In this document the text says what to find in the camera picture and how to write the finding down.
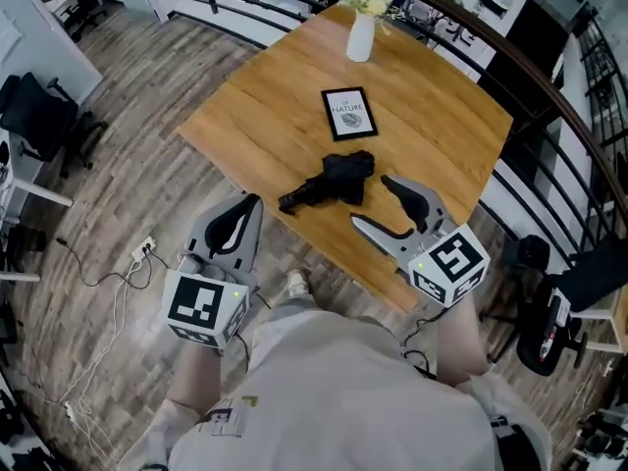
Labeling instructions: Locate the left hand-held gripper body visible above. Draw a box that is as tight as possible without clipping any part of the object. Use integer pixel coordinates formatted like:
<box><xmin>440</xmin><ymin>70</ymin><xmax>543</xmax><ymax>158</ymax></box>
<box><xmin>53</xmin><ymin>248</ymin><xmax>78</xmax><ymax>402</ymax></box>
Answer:
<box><xmin>160</xmin><ymin>250</ymin><xmax>256</xmax><ymax>352</ymax></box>

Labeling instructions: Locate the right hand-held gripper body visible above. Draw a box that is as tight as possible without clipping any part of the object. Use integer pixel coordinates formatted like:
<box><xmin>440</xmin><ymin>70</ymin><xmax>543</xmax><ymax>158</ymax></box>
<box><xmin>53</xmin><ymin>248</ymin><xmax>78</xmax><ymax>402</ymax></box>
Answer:
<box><xmin>407</xmin><ymin>213</ymin><xmax>492</xmax><ymax>308</ymax></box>

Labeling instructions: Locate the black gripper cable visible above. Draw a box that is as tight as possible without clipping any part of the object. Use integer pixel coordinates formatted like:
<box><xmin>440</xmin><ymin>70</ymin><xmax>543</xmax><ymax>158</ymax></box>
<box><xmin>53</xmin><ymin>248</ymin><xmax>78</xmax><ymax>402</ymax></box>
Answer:
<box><xmin>397</xmin><ymin>305</ymin><xmax>450</xmax><ymax>380</ymax></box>

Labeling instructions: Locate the person's left forearm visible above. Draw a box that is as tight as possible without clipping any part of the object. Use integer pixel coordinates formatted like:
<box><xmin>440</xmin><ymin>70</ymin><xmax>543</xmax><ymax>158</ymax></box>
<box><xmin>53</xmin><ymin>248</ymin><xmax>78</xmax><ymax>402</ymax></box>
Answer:
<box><xmin>165</xmin><ymin>334</ymin><xmax>246</xmax><ymax>419</ymax></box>

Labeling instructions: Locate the white desk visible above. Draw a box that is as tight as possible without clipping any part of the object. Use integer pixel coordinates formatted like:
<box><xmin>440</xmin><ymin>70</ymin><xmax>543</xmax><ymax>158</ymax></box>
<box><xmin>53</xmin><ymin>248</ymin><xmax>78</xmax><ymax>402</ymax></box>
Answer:
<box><xmin>0</xmin><ymin>128</ymin><xmax>75</xmax><ymax>228</ymax></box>

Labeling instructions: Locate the wooden stool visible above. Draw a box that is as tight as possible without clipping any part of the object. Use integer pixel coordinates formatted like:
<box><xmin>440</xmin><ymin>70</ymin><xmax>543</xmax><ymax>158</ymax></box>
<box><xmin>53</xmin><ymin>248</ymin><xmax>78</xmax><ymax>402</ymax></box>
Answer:
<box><xmin>563</xmin><ymin>285</ymin><xmax>628</xmax><ymax>356</ymax></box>

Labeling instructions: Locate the black mesh office chair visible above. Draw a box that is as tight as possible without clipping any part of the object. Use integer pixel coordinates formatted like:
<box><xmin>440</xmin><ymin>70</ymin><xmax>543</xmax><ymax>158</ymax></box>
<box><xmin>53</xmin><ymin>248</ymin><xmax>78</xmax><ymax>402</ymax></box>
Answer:
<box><xmin>0</xmin><ymin>71</ymin><xmax>108</xmax><ymax>180</ymax></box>

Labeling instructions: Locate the pale yellow flower bunch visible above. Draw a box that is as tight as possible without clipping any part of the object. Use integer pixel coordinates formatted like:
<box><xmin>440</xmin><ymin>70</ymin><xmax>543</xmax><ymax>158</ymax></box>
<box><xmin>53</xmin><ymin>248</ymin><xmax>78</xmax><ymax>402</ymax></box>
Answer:
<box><xmin>340</xmin><ymin>0</ymin><xmax>409</xmax><ymax>25</ymax></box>

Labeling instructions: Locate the white ceramic vase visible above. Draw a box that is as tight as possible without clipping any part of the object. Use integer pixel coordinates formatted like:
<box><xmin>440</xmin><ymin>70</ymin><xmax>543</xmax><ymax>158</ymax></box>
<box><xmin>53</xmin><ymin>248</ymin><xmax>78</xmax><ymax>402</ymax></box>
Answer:
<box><xmin>345</xmin><ymin>9</ymin><xmax>377</xmax><ymax>64</ymax></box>

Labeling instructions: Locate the person's right forearm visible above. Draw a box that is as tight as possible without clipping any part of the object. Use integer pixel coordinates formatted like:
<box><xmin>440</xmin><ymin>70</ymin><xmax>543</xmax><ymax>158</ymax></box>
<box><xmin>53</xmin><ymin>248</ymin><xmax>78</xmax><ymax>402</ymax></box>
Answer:
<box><xmin>431</xmin><ymin>290</ymin><xmax>492</xmax><ymax>388</ymax></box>

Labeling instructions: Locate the black floor cable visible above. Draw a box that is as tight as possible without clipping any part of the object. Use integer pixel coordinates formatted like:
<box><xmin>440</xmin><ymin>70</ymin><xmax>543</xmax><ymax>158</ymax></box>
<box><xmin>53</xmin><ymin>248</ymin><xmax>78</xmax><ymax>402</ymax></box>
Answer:
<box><xmin>55</xmin><ymin>235</ymin><xmax>171</xmax><ymax>292</ymax></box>

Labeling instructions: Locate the person's beige shirt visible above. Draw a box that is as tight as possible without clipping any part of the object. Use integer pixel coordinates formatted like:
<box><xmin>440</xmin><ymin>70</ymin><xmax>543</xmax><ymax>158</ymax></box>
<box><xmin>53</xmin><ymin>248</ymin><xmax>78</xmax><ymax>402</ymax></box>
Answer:
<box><xmin>116</xmin><ymin>306</ymin><xmax>554</xmax><ymax>471</ymax></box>

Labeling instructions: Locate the black cloth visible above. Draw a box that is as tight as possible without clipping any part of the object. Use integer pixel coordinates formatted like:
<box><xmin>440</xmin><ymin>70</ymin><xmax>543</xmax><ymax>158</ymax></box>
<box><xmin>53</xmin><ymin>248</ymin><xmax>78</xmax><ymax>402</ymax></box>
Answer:
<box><xmin>552</xmin><ymin>233</ymin><xmax>628</xmax><ymax>314</ymax></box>

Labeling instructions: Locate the white floor cable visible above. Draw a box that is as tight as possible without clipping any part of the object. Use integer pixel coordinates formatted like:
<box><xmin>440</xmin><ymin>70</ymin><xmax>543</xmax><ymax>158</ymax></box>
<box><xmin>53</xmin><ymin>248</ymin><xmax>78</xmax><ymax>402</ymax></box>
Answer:
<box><xmin>46</xmin><ymin>256</ymin><xmax>148</xmax><ymax>460</ymax></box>

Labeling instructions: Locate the black framed picture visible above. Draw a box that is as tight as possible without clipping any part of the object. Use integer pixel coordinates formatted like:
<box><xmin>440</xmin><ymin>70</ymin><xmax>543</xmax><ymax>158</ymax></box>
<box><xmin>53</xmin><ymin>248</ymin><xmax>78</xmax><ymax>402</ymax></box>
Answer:
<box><xmin>320</xmin><ymin>85</ymin><xmax>380</xmax><ymax>143</ymax></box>

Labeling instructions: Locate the person's beige shoe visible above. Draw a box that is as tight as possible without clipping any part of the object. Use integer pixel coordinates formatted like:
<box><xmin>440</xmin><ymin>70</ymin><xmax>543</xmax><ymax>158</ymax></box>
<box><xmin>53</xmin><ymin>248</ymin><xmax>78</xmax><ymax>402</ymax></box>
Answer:
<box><xmin>286</xmin><ymin>269</ymin><xmax>311</xmax><ymax>299</ymax></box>

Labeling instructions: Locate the black swivel chair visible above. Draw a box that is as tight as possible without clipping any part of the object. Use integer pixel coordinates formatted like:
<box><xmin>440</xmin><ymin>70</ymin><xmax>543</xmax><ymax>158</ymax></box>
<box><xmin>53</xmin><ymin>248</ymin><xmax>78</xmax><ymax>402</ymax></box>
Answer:
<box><xmin>479</xmin><ymin>235</ymin><xmax>590</xmax><ymax>378</ymax></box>

